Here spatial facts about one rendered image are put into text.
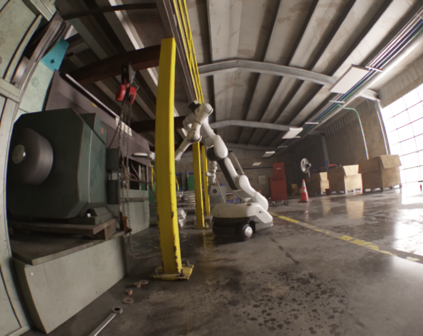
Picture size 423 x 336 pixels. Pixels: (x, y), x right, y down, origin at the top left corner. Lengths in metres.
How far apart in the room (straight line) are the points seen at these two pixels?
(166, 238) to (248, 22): 6.39
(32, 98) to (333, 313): 2.01
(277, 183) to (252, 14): 5.23
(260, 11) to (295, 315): 6.45
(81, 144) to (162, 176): 0.52
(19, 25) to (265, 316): 1.49
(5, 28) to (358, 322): 1.60
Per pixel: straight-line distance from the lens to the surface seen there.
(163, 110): 1.20
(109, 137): 2.27
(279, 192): 5.45
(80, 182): 0.75
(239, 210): 1.79
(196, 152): 2.81
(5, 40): 0.93
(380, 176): 6.47
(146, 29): 2.03
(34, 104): 1.58
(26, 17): 1.04
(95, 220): 0.83
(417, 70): 9.58
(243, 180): 2.00
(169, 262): 1.14
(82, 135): 0.78
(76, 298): 0.89
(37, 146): 0.73
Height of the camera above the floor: 0.47
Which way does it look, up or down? 8 degrees up
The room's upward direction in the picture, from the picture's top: 4 degrees counter-clockwise
